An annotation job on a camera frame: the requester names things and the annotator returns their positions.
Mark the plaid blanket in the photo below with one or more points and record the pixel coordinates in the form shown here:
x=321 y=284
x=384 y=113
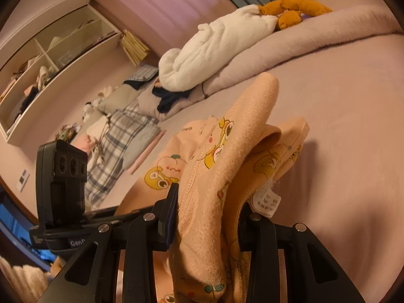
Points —
x=116 y=139

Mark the orange plush toy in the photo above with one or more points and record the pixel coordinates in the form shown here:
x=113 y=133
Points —
x=293 y=9

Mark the floral plush toy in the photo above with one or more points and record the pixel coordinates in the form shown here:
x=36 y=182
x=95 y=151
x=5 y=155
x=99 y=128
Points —
x=69 y=132

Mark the navy cloth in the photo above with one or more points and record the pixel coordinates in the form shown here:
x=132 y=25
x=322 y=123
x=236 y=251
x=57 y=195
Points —
x=167 y=99

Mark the white folded clothes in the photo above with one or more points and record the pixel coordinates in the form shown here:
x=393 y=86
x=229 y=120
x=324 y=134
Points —
x=45 y=77

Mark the white open wardrobe shelf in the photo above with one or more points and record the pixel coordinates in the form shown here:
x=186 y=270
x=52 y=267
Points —
x=47 y=47

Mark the orange cartoon print pajama top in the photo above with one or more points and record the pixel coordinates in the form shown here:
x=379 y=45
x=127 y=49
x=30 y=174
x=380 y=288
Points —
x=202 y=227

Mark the pink curtain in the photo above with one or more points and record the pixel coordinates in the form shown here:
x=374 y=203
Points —
x=164 y=9

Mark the grey folded quilt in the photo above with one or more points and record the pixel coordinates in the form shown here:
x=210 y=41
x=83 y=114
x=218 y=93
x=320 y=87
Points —
x=139 y=145

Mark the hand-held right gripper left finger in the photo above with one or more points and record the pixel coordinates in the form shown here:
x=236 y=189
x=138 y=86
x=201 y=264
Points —
x=164 y=224

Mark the white plush toy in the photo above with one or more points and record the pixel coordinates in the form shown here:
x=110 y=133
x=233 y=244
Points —
x=91 y=112

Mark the pink duvet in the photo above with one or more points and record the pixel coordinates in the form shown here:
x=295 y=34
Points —
x=315 y=34

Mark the blue object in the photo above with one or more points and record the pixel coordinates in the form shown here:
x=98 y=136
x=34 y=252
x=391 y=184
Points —
x=15 y=224

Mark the pink bed sheet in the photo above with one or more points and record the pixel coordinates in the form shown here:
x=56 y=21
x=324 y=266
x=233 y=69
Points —
x=347 y=116

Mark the white fleece garment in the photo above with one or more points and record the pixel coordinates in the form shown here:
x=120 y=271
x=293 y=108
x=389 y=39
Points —
x=205 y=47

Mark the dark folded clothes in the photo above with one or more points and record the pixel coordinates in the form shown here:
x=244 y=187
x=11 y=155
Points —
x=28 y=99

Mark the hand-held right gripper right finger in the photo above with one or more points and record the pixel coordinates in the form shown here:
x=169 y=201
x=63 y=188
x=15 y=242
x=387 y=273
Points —
x=262 y=236

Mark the blue striped cloth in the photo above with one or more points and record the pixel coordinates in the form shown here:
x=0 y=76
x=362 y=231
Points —
x=142 y=74

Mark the grey green pillow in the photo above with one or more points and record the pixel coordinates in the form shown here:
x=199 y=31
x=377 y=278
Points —
x=121 y=99

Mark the yellow folded bamboo mat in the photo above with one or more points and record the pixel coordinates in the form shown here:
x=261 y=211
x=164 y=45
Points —
x=134 y=49

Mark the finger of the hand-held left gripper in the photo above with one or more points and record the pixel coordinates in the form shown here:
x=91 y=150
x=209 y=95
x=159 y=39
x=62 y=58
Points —
x=104 y=216

